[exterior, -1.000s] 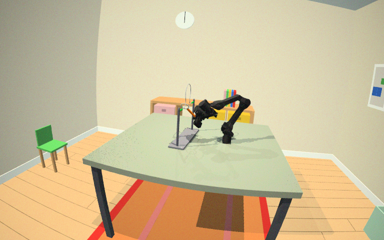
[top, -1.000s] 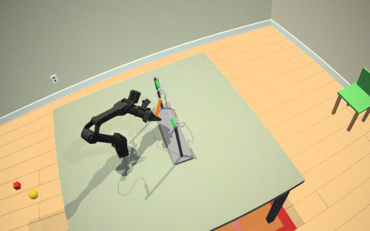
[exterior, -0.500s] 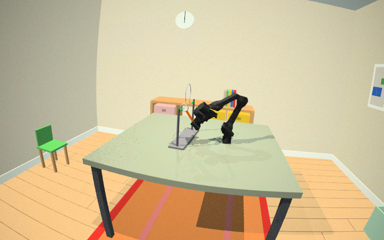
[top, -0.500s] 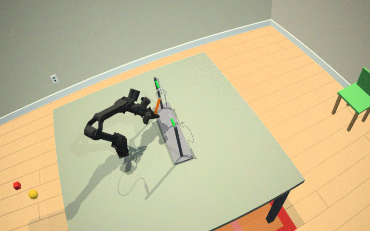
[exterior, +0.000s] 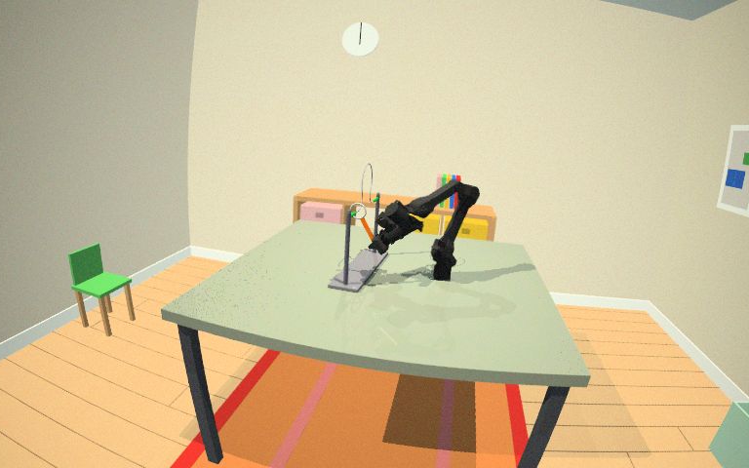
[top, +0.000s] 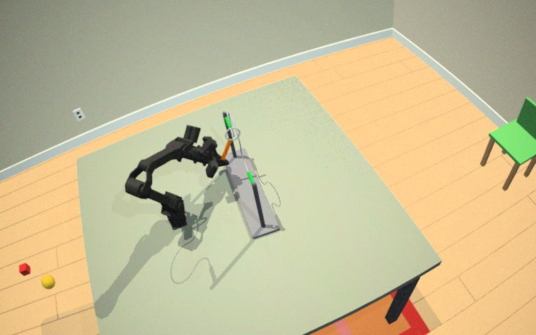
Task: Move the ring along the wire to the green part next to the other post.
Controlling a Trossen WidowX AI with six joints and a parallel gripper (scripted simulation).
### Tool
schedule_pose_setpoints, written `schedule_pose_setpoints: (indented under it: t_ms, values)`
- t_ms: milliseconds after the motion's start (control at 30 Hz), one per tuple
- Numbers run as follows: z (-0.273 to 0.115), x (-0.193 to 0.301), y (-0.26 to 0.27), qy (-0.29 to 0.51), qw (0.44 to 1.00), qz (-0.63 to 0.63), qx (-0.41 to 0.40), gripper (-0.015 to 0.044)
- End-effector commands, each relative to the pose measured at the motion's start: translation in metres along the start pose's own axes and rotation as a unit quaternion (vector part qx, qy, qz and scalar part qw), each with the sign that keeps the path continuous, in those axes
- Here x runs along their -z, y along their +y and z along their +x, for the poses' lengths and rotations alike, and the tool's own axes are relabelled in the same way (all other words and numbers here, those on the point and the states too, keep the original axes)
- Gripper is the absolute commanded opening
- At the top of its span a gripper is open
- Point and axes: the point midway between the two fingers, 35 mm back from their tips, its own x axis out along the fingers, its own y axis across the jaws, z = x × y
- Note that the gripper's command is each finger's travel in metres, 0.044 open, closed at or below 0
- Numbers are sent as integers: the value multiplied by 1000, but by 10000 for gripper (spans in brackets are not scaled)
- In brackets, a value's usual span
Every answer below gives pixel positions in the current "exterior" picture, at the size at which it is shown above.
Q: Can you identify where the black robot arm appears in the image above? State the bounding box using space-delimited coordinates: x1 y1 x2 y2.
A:
375 180 480 282

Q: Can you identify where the orange handle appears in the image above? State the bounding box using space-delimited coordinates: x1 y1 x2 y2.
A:
350 203 374 240

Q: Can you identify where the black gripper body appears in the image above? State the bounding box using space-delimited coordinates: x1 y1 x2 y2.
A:
372 224 406 254

